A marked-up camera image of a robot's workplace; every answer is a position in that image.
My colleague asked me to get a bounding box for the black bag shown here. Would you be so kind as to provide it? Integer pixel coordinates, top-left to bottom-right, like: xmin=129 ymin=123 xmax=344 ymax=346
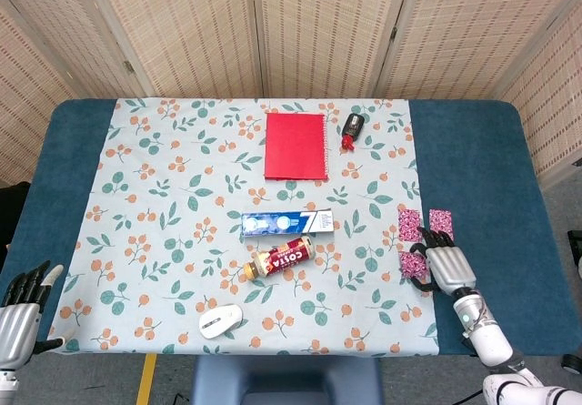
xmin=0 ymin=184 xmax=31 ymax=269

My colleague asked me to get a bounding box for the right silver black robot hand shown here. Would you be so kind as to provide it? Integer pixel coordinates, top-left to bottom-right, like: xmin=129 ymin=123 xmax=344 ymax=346
xmin=407 ymin=226 xmax=477 ymax=296

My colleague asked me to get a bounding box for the yellow floor tape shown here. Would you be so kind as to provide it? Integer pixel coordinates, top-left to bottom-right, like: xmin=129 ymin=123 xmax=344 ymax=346
xmin=135 ymin=353 xmax=158 ymax=405

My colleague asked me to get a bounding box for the floral print tablecloth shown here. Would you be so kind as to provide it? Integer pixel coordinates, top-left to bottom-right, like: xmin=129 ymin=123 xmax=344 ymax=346
xmin=44 ymin=98 xmax=440 ymax=357

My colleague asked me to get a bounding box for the black car key red tassel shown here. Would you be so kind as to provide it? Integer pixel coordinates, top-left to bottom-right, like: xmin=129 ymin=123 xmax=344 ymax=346
xmin=339 ymin=112 xmax=365 ymax=153

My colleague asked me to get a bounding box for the black equipment box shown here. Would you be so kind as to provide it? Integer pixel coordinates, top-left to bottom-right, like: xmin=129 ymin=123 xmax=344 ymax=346
xmin=567 ymin=229 xmax=582 ymax=265

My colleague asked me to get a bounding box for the white computer mouse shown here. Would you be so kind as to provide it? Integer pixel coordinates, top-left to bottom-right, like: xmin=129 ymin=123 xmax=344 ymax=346
xmin=198 ymin=303 xmax=244 ymax=340

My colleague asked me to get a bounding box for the blue felt table cover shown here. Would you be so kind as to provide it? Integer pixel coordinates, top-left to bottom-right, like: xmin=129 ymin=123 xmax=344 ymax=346
xmin=0 ymin=98 xmax=578 ymax=359

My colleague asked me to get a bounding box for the blue white toothpaste box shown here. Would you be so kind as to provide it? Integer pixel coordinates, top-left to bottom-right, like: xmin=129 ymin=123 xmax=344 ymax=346
xmin=240 ymin=208 xmax=336 ymax=238

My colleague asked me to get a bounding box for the woven folding screen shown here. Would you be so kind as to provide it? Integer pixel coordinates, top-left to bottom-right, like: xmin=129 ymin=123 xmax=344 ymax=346
xmin=0 ymin=0 xmax=582 ymax=187

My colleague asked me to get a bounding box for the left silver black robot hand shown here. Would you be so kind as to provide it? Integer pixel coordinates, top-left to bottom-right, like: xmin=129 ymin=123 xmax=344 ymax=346
xmin=0 ymin=260 xmax=76 ymax=370

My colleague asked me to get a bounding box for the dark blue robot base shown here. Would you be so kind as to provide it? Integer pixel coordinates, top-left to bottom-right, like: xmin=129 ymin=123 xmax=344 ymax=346
xmin=190 ymin=354 xmax=386 ymax=405

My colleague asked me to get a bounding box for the Costa coffee bottle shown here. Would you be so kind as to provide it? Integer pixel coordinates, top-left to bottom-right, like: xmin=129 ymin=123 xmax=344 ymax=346
xmin=243 ymin=235 xmax=316 ymax=283

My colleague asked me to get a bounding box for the red spiral notebook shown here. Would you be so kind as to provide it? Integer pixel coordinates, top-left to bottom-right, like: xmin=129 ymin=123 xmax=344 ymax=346
xmin=264 ymin=112 xmax=329 ymax=182

